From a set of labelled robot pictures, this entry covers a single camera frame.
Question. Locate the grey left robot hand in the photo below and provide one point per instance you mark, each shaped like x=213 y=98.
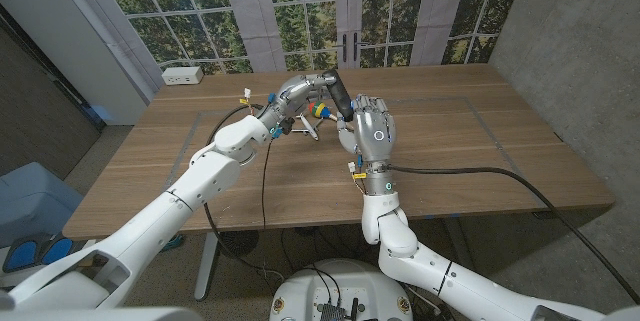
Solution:
x=295 y=93

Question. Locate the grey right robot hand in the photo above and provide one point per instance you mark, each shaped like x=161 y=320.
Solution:
x=375 y=131

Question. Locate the black TV remote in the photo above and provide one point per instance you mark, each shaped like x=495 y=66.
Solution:
x=341 y=96

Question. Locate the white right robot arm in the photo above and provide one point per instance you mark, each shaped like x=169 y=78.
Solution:
x=400 y=246

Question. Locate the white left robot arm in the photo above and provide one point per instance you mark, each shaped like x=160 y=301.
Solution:
x=190 y=191

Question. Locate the colourful striped wooden maraca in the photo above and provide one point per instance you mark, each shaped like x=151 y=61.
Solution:
x=317 y=110

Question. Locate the white toy airplane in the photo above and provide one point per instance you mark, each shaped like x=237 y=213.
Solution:
x=310 y=131

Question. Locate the printed window forest backdrop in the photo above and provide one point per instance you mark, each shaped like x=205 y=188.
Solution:
x=310 y=11

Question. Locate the white power outlet box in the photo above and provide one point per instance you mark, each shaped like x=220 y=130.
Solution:
x=182 y=75

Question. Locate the grey table leg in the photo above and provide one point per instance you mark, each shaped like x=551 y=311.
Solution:
x=460 y=241

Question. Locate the white robot torso base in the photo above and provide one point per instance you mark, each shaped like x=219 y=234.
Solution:
x=340 y=281

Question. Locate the round black floor fan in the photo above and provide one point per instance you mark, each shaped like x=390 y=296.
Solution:
x=239 y=243

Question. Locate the teal shoe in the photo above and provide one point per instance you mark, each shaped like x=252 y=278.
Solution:
x=173 y=242

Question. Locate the white table leg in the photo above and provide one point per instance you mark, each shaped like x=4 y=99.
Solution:
x=205 y=271

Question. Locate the blue-grey padded seat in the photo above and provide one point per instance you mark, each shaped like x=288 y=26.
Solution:
x=30 y=201

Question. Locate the blue foot pedal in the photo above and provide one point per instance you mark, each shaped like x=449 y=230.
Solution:
x=22 y=256

